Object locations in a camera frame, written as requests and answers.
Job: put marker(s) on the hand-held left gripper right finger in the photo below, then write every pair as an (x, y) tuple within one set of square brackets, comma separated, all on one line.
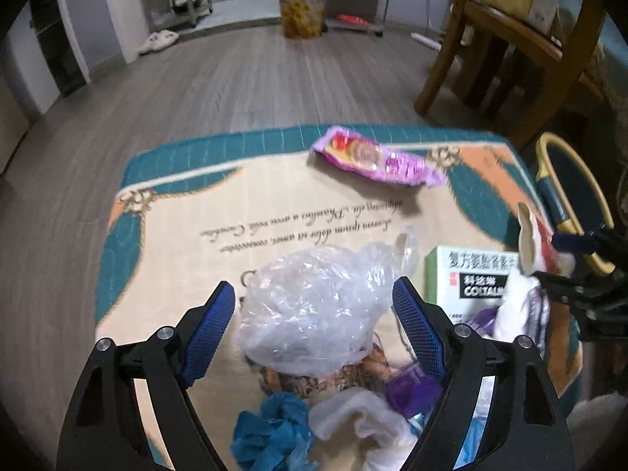
[(417, 324)]

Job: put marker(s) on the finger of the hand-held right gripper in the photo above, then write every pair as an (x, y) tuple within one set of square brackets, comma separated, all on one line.
[(571, 242), (569, 284)]

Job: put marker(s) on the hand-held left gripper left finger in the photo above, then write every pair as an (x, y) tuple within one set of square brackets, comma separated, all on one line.
[(208, 326)]

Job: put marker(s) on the cream and red wrapper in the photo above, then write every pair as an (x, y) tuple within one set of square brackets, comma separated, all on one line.
[(529, 235)]

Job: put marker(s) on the blue bin with cream rim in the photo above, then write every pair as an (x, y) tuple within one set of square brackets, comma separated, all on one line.
[(579, 191)]

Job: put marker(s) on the green and white medicine box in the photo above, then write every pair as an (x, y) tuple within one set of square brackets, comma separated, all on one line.
[(456, 274)]

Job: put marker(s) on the clear plastic bag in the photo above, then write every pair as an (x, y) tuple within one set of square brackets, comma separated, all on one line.
[(314, 304)]

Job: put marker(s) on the white and purple wrapper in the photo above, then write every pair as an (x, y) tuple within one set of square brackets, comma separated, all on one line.
[(515, 309)]

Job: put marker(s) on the small purple wrapper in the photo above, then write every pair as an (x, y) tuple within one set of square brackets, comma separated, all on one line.
[(412, 392)]

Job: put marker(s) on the white crumpled tissue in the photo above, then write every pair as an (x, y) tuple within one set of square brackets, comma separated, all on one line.
[(358, 417)]

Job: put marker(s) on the teal and beige printed mat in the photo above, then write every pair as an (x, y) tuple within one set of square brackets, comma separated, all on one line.
[(196, 206)]

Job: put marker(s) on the purple snack wrapper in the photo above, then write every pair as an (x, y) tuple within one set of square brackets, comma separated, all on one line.
[(378, 159)]

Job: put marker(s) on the wooden chair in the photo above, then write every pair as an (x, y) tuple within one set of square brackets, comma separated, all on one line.
[(515, 27)]

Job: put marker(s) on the white power strip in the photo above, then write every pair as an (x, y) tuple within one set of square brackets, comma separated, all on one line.
[(426, 40)]

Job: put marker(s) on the white slipper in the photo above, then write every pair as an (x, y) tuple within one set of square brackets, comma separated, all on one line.
[(148, 45), (167, 38)]

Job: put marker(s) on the red packet on shelf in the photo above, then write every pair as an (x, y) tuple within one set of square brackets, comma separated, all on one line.
[(352, 20)]

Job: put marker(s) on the yellow patterned waste bin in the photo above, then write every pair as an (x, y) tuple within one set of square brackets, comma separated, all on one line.
[(301, 12)]

